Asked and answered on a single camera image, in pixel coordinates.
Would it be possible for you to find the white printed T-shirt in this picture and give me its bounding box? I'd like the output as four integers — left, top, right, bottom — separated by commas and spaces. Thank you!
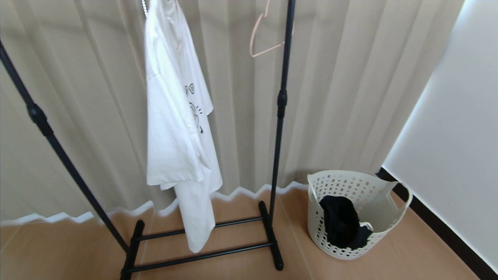
145, 0, 223, 254

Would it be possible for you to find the black garment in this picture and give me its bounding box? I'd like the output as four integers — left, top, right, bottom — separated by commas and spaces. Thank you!
319, 195, 373, 250

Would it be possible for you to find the black clothes rack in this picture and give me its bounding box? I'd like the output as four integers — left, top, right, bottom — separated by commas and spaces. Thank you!
0, 0, 297, 280

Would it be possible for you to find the white laundry basket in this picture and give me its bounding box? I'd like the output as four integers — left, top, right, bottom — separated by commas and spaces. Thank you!
307, 170, 413, 260

